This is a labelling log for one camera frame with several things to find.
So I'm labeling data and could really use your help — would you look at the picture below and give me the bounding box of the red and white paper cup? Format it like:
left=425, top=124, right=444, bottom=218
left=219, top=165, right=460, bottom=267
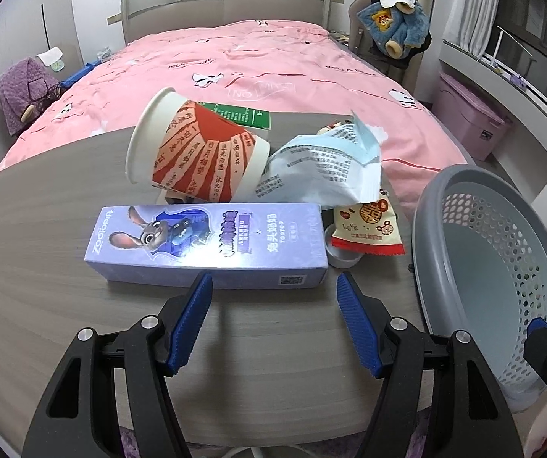
left=125, top=88, right=270, bottom=203

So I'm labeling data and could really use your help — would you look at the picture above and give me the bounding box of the purple plush garment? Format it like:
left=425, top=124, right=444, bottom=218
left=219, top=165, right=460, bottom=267
left=0, top=58, right=61, bottom=137

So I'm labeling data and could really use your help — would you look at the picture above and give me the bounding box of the white tape roll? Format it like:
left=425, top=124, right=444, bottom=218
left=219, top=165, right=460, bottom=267
left=325, top=224, right=365, bottom=270

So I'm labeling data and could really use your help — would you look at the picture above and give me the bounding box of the purple toothpaste box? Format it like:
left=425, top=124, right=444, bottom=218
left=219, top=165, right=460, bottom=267
left=84, top=203, right=328, bottom=290

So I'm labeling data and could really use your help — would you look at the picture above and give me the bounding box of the pink bed duvet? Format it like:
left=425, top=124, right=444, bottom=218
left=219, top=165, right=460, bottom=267
left=0, top=20, right=466, bottom=215

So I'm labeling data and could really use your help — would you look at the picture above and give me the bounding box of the grey perforated plastic trash basket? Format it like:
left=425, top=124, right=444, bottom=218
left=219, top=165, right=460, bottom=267
left=412, top=164, right=547, bottom=413

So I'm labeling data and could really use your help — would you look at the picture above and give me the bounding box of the grey upholstered bed headboard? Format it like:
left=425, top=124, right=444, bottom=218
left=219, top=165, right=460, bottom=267
left=120, top=0, right=331, bottom=44

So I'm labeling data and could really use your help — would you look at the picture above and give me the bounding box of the blue plush jacket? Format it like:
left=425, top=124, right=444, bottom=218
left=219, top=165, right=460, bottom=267
left=357, top=0, right=432, bottom=61

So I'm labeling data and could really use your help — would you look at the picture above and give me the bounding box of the dark chair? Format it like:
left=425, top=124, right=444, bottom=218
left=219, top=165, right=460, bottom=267
left=348, top=0, right=432, bottom=92

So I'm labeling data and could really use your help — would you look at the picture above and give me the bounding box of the red snack packet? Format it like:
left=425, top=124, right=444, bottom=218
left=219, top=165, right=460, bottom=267
left=331, top=189, right=406, bottom=256

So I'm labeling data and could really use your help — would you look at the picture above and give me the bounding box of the pink plastic storage box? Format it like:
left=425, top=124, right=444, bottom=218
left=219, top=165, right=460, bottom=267
left=432, top=71, right=510, bottom=161

